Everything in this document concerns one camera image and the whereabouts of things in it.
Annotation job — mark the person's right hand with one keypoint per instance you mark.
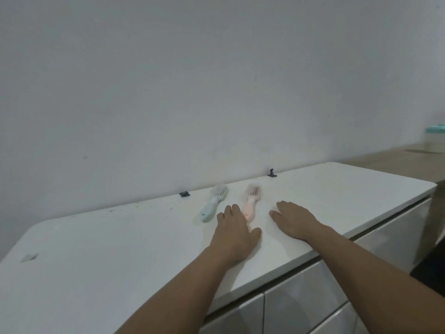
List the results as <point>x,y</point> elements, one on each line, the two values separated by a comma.
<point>299,222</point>

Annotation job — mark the person's left hand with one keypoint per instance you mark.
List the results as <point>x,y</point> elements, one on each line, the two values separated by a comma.
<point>233,236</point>

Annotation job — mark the light blue hairbrush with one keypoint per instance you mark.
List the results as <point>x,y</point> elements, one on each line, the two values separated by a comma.
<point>212,206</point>

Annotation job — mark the pink hairbrush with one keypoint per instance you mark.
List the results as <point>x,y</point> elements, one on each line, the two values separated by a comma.
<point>251,201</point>

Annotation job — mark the person's right forearm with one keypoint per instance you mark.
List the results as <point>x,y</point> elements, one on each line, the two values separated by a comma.
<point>382,288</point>

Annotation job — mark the person's left forearm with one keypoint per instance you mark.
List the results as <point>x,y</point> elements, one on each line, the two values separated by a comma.
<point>180,295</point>

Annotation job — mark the light wooden side table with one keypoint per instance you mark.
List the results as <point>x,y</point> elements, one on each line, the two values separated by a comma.
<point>399,163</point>

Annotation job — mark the white drawer cabinet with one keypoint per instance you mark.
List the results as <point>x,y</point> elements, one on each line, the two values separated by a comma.
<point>104,267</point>

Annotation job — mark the clear container teal lid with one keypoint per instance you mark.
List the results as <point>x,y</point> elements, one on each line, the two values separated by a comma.
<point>436,140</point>

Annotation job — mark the clear tape piece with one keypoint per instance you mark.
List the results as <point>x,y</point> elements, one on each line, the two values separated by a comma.
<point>29,257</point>

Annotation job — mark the black wall clip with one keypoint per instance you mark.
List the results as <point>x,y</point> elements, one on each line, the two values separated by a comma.
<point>272,173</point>
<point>184,194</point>

